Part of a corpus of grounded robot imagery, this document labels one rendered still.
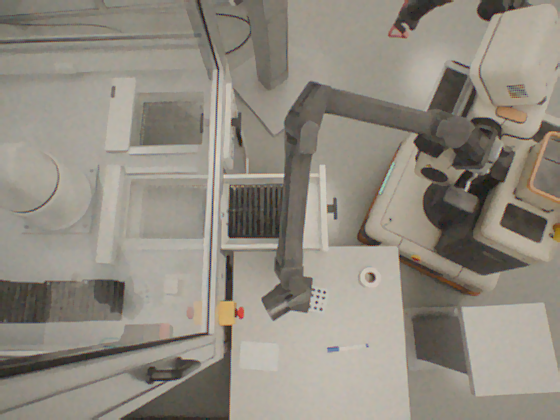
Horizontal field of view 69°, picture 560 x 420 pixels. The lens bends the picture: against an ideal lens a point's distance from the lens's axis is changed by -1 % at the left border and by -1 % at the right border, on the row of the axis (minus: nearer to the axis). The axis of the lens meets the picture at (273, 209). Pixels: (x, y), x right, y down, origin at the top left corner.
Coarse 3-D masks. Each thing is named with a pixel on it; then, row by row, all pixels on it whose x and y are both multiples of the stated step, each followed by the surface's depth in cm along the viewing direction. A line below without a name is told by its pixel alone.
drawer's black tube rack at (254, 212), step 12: (240, 192) 136; (252, 192) 136; (264, 192) 136; (276, 192) 136; (240, 204) 135; (252, 204) 135; (264, 204) 135; (276, 204) 134; (240, 216) 134; (252, 216) 137; (264, 216) 136; (276, 216) 137; (228, 228) 133; (240, 228) 133; (252, 228) 134; (264, 228) 134; (276, 228) 135
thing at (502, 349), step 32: (416, 320) 201; (448, 320) 160; (480, 320) 136; (512, 320) 135; (544, 320) 135; (416, 352) 203; (448, 352) 162; (480, 352) 133; (512, 352) 133; (544, 352) 133; (480, 384) 131; (512, 384) 130; (544, 384) 130
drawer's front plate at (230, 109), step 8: (232, 88) 147; (232, 96) 147; (232, 104) 147; (232, 112) 147; (232, 128) 146; (232, 136) 145; (224, 144) 138; (224, 152) 137; (232, 160) 146; (232, 168) 145
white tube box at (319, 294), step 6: (312, 288) 140; (318, 288) 137; (324, 288) 137; (312, 294) 140; (318, 294) 137; (324, 294) 136; (318, 300) 136; (324, 300) 136; (312, 306) 136; (318, 306) 136; (324, 306) 135; (318, 312) 135; (324, 312) 135
